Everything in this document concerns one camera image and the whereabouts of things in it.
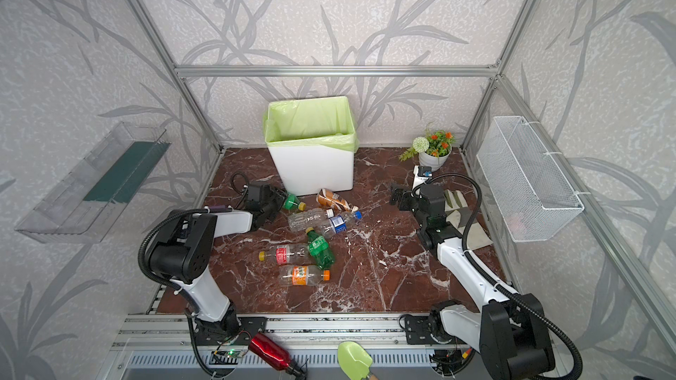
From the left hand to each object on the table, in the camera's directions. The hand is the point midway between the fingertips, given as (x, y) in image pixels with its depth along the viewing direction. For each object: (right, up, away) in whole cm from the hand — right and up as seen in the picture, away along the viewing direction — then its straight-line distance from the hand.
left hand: (288, 186), depth 100 cm
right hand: (+43, +4, -15) cm, 45 cm away
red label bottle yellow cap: (+3, -21, -15) cm, 26 cm away
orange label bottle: (+10, -26, -21) cm, 34 cm away
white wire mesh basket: (+68, 0, -39) cm, 78 cm away
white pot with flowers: (+57, +14, +2) cm, 58 cm away
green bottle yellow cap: (+2, -6, -2) cm, 7 cm away
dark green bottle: (+14, -20, -13) cm, 27 cm away
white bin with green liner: (+12, +15, -18) cm, 27 cm away
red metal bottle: (+4, -41, -32) cm, 52 cm away
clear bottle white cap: (+6, -12, -8) cm, 15 cm away
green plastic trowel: (+26, -44, -30) cm, 59 cm away
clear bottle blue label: (+20, -12, -9) cm, 25 cm away
